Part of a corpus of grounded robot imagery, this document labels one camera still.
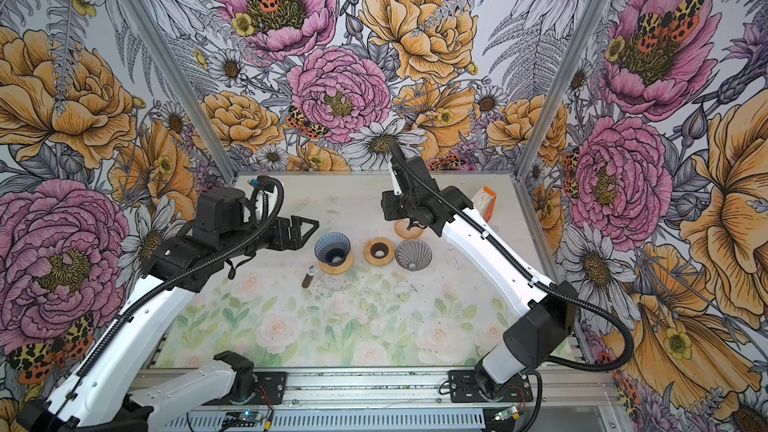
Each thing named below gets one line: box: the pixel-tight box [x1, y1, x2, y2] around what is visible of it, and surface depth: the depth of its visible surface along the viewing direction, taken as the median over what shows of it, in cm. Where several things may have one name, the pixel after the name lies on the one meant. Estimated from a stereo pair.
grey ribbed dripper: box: [395, 239, 433, 272], surface depth 96 cm
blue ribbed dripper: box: [314, 232, 351, 266], surface depth 87 cm
